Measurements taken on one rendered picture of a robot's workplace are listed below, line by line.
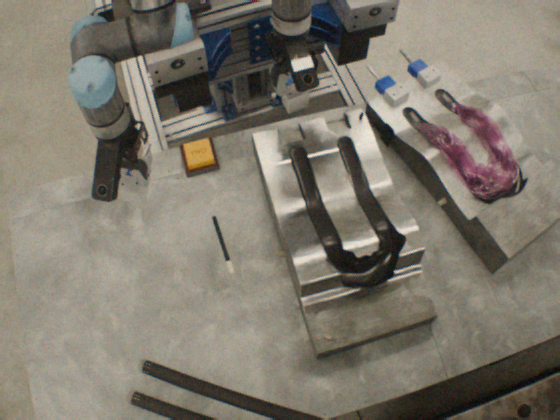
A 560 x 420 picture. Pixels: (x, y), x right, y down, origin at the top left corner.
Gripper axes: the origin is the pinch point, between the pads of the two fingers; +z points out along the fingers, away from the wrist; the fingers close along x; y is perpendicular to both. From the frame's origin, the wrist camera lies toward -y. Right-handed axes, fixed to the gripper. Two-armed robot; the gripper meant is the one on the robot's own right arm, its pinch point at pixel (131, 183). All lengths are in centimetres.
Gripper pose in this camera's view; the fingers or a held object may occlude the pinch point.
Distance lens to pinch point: 120.7
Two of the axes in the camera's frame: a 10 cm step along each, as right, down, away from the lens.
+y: 2.2, -8.9, 4.0
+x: -9.8, -2.0, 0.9
